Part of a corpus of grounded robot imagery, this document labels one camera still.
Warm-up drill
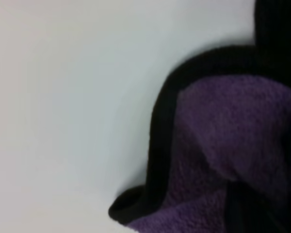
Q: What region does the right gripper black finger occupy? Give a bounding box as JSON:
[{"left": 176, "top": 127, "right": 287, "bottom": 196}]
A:
[{"left": 223, "top": 180, "right": 270, "bottom": 233}]

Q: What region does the purple cloth with black trim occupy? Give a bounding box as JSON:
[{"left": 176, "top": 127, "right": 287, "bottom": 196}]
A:
[{"left": 108, "top": 0, "right": 291, "bottom": 233}]

